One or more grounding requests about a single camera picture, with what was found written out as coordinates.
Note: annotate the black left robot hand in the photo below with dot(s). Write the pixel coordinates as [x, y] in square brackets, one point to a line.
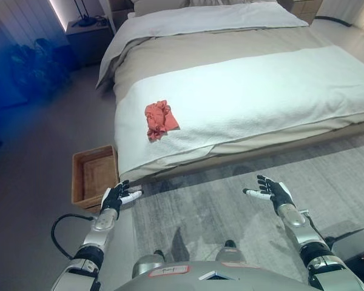
[113, 196]

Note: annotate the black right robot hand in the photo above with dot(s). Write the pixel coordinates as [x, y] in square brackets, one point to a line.
[275, 189]

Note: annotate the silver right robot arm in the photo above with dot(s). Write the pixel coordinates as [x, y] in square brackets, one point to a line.
[312, 245]

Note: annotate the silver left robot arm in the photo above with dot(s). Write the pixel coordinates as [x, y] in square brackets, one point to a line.
[88, 242]

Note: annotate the brown woven wicker basket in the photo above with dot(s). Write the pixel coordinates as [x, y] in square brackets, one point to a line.
[94, 179]

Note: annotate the white textured bed blanket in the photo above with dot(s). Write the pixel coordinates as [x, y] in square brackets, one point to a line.
[245, 103]

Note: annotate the bed with beige base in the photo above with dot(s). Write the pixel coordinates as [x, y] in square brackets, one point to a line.
[230, 91]

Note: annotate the grey patterned floor rug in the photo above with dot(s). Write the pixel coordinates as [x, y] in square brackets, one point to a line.
[230, 206]

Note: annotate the silver left robot leg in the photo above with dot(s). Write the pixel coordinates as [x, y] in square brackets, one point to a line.
[151, 263]

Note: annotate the silver robot leg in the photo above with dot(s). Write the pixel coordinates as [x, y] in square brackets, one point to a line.
[151, 263]
[230, 253]

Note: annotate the silver right robot leg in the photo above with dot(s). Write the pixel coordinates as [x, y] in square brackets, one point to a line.
[230, 253]

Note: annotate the crumpled red cloth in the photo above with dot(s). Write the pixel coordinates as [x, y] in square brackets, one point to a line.
[160, 120]

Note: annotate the black box with red knob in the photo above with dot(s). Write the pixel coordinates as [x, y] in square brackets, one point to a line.
[352, 245]

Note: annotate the silver robot torso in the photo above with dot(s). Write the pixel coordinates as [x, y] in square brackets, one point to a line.
[206, 276]

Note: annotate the dark bags pile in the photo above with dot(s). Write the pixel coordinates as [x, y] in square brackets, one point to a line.
[36, 69]

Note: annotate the beige duvet cover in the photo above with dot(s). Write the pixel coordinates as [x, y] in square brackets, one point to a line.
[182, 57]

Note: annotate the grey nightstand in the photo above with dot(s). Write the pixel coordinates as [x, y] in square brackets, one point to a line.
[89, 39]

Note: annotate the wooden side cabinet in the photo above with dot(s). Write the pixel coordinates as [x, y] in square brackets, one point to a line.
[306, 9]

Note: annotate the white folded top sheet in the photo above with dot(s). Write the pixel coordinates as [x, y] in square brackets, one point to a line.
[209, 18]

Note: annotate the black lamp base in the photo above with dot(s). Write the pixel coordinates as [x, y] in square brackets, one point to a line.
[82, 15]

